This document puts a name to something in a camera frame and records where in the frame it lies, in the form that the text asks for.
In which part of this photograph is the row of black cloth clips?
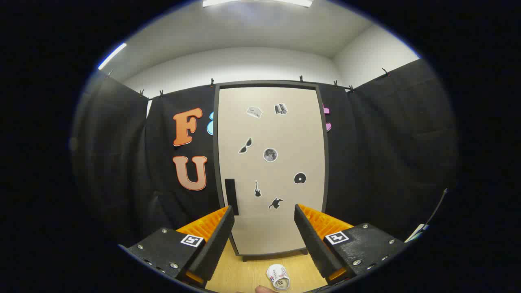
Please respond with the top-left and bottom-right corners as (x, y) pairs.
(107, 67), (390, 98)

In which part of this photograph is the dark metal stand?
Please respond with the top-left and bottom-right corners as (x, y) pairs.
(423, 188), (449, 228)

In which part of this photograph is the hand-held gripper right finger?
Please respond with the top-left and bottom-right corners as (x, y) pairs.
(294, 203), (407, 285)

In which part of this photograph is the white paper sheet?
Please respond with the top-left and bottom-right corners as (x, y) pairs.
(405, 223), (429, 243)

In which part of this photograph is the white canvas shoe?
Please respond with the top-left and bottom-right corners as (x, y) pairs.
(267, 264), (291, 291)

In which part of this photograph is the black backdrop cloth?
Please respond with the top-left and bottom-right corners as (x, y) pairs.
(71, 57), (460, 249)

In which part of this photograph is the dark grey shoe cabinet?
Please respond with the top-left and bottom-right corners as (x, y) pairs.
(212, 80), (329, 261)

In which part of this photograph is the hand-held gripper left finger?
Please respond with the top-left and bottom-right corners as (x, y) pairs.
(118, 206), (236, 285)

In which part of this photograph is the ceiling light strip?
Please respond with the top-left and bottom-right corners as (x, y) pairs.
(98, 43), (127, 70)
(202, 0), (314, 8)

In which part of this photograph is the beige shoe cabinet door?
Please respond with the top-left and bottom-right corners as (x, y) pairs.
(218, 87), (326, 256)

